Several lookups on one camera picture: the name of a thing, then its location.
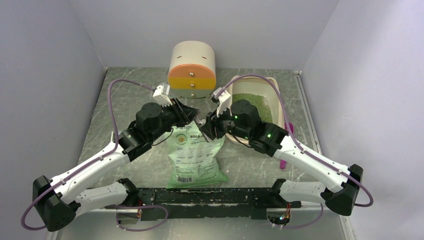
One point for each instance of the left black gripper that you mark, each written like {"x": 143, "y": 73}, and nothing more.
{"x": 185, "y": 115}

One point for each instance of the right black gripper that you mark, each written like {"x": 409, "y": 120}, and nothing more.
{"x": 211, "y": 130}

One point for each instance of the green litter bag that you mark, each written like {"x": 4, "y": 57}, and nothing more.
{"x": 193, "y": 159}

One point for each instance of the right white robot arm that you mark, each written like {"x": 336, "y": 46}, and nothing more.
{"x": 336, "y": 186}

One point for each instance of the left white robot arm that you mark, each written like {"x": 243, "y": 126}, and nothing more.
{"x": 60, "y": 199}

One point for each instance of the beige litter box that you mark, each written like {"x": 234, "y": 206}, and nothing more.
{"x": 261, "y": 95}

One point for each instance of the beige orange drawer cabinet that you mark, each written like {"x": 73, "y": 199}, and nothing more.
{"x": 192, "y": 70}

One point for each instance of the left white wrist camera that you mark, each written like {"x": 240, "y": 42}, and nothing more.
{"x": 161, "y": 94}

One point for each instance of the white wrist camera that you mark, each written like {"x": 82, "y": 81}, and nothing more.
{"x": 221, "y": 97}
{"x": 161, "y": 94}

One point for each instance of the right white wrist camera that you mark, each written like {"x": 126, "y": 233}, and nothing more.
{"x": 221, "y": 97}

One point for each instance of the black mounting rail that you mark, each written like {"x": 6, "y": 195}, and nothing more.
{"x": 199, "y": 203}

